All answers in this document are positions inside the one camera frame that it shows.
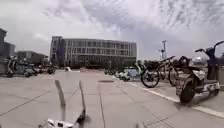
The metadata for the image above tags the manhole cover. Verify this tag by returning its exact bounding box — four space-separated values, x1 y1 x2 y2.
97 79 115 84

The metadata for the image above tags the pale blue parked vehicle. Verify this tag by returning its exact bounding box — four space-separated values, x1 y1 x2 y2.
117 65 141 82

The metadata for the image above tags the large grey glass-fronted building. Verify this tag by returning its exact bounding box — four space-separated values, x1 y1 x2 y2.
49 35 138 70

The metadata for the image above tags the black bicycle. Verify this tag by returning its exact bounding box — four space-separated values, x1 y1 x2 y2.
140 55 181 89

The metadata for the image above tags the pole with lamps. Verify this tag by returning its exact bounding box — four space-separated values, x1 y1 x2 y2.
157 40 168 61

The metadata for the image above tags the robot's own part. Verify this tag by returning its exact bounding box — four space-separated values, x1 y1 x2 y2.
38 79 88 128

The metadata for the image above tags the low dark building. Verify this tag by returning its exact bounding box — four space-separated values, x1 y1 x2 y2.
15 50 50 67

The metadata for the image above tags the row of parked scooters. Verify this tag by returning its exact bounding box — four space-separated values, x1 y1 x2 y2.
3 56 57 79

